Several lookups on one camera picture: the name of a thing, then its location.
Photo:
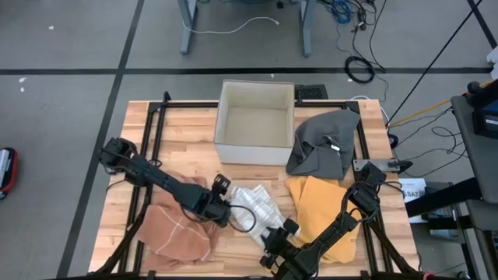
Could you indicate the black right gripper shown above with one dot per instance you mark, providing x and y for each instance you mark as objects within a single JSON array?
[{"x": 288, "y": 256}]

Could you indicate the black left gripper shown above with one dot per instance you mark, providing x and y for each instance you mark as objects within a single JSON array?
[{"x": 210, "y": 208}]

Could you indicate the white beige plaid towel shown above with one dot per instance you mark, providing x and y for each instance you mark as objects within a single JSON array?
[{"x": 257, "y": 210}]

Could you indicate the mustard yellow towel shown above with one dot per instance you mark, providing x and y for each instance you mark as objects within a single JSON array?
[{"x": 319, "y": 206}]

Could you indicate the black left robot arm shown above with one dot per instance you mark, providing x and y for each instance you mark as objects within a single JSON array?
[{"x": 155, "y": 179}]

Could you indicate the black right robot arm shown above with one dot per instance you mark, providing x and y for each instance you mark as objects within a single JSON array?
[{"x": 330, "y": 237}]

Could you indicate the terracotta pink towel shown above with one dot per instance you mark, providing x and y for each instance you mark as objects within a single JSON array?
[{"x": 171, "y": 237}]

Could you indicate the dark grey towel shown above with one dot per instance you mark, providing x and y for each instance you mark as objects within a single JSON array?
[{"x": 311, "y": 163}]

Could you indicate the beige fabric storage box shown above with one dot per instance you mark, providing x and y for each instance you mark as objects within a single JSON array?
[{"x": 253, "y": 155}]

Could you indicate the grey metal mounting plate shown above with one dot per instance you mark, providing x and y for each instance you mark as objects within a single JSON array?
[{"x": 373, "y": 164}]

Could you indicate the black perforated mat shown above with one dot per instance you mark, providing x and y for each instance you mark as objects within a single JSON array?
[{"x": 313, "y": 92}]

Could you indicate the white printed paper sheet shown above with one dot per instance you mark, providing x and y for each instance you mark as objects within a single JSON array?
[{"x": 412, "y": 190}]

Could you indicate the blue plastic bin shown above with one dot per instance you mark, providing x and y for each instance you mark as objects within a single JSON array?
[{"x": 443, "y": 235}]

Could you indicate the grey desk leg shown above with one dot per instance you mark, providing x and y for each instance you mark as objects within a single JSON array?
[
  {"x": 307, "y": 27},
  {"x": 187, "y": 27}
]

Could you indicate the red black case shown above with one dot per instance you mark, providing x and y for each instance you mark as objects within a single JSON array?
[{"x": 13, "y": 175}]

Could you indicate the black equipment cart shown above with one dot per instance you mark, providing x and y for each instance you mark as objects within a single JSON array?
[{"x": 470, "y": 155}]

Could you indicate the black device with blue screen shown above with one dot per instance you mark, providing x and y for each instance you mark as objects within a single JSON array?
[{"x": 482, "y": 116}]

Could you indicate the thin black pole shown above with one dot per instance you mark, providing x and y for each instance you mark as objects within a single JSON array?
[{"x": 435, "y": 62}]

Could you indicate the white crumpled object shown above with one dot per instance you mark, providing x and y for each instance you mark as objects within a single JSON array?
[{"x": 494, "y": 62}]

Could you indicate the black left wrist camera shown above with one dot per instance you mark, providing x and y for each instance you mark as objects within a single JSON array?
[{"x": 222, "y": 184}]

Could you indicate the black aluminium table frame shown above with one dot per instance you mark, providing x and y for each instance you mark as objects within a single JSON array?
[{"x": 323, "y": 104}]

